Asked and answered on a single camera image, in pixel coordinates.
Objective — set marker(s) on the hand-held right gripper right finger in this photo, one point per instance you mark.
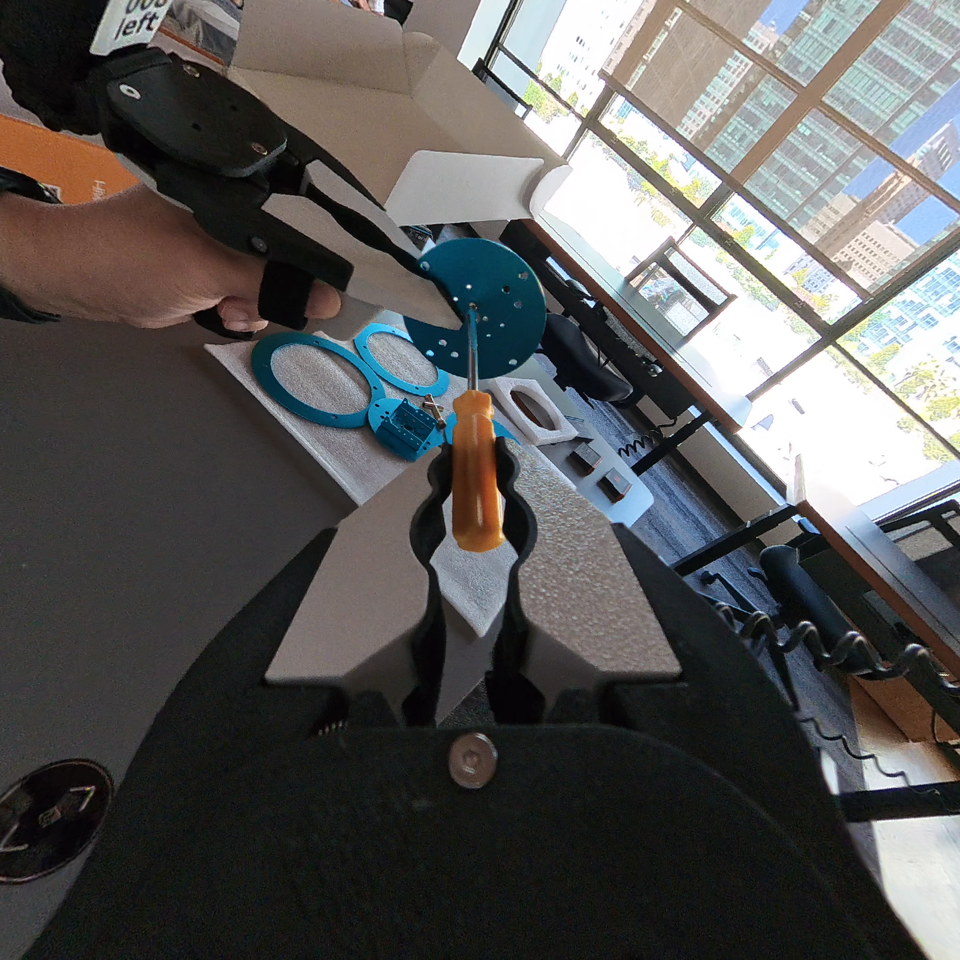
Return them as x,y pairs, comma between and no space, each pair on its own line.
593,600

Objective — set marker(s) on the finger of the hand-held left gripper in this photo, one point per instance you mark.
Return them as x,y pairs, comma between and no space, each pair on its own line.
353,240
398,300

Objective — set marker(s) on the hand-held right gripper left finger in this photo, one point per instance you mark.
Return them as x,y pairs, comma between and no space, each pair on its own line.
353,600

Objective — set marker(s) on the small blue round plate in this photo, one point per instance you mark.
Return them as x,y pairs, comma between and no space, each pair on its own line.
503,300

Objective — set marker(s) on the grey desk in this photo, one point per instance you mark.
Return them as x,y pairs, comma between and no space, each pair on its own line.
120,525

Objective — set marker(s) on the raised wooden desk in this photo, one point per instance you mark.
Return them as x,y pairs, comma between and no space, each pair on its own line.
885,555

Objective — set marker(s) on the round black desk grommet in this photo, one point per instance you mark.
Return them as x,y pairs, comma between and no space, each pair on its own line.
53,818

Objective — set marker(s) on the person's left hand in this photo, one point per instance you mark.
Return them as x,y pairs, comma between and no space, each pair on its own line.
120,255

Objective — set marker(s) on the metal cross wrench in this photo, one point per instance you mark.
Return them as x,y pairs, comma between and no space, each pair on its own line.
435,408

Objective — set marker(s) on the white foam sheet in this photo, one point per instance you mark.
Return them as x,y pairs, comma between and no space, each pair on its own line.
323,450

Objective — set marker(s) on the orange cardboard box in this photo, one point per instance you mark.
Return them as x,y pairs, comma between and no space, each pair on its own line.
330,60

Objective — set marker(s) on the large blue round plate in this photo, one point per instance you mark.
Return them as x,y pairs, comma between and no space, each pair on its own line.
507,431

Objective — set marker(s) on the black office chair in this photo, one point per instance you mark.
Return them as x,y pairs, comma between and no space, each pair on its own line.
585,360
803,593

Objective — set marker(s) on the brown wooden table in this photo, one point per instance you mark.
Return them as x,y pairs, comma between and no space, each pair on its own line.
660,353

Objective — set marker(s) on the large glass window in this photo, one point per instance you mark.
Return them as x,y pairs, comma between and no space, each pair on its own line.
780,150

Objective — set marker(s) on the blue disc with bracket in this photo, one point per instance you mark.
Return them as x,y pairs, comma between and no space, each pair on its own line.
405,432

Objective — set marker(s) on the white foam frame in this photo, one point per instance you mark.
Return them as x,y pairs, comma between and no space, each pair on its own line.
495,398

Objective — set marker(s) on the black frame chair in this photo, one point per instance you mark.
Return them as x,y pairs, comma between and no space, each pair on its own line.
675,278

